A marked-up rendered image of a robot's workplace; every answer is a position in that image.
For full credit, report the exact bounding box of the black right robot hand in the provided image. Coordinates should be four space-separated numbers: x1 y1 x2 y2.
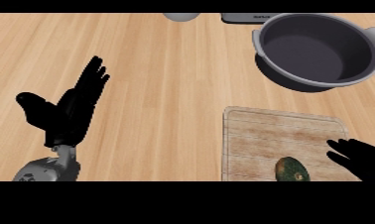
325 138 375 182

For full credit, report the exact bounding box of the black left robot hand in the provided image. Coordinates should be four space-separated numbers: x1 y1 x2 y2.
15 56 111 149

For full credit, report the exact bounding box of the dark green squash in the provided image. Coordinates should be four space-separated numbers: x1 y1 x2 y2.
275 156 312 182

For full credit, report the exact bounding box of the pale wooden cutting board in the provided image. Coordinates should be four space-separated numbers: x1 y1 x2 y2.
222 105 363 182

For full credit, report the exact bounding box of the dark grey pot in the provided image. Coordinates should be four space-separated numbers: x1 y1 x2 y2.
251 13 375 93

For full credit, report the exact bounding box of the pale grey round object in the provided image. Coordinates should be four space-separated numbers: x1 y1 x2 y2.
161 13 201 23

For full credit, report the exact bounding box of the dark grey flat appliance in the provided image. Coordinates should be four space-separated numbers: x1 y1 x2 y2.
220 13 282 25

